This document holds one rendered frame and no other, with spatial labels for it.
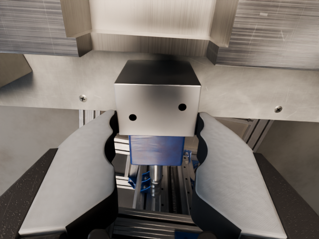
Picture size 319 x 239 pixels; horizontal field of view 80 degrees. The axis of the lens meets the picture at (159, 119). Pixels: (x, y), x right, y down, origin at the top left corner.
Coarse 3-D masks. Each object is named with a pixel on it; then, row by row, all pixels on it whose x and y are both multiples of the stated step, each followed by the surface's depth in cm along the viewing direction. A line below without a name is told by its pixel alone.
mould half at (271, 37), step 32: (0, 0) 6; (32, 0) 6; (256, 0) 6; (288, 0) 6; (0, 32) 6; (32, 32) 6; (64, 32) 6; (256, 32) 6; (288, 32) 6; (224, 64) 7; (256, 64) 7; (288, 64) 7
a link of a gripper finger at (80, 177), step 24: (96, 120) 11; (72, 144) 9; (96, 144) 9; (72, 168) 8; (96, 168) 8; (48, 192) 7; (72, 192) 7; (96, 192) 7; (48, 216) 6; (72, 216) 6; (96, 216) 6
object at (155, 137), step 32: (128, 64) 14; (160, 64) 14; (128, 96) 11; (160, 96) 11; (192, 96) 11; (128, 128) 12; (160, 128) 12; (192, 128) 12; (160, 160) 15; (160, 192) 19
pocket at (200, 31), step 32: (64, 0) 6; (96, 0) 8; (128, 0) 8; (160, 0) 8; (192, 0) 8; (224, 0) 7; (96, 32) 8; (128, 32) 8; (160, 32) 9; (192, 32) 9; (224, 32) 7
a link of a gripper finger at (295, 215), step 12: (264, 168) 8; (264, 180) 7; (276, 180) 7; (276, 192) 7; (288, 192) 7; (276, 204) 6; (288, 204) 6; (300, 204) 6; (288, 216) 6; (300, 216) 6; (312, 216) 6; (288, 228) 6; (300, 228) 6; (312, 228) 6
